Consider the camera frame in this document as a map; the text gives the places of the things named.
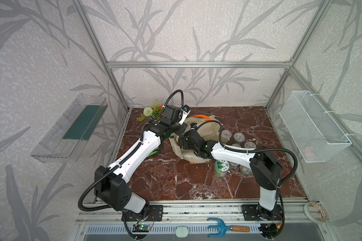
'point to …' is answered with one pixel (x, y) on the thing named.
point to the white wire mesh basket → (317, 136)
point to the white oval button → (181, 232)
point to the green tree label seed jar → (221, 167)
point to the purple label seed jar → (225, 135)
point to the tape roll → (322, 210)
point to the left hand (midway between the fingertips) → (182, 122)
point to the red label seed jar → (250, 145)
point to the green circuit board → (141, 228)
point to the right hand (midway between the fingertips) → (184, 139)
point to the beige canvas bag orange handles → (209, 127)
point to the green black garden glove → (154, 152)
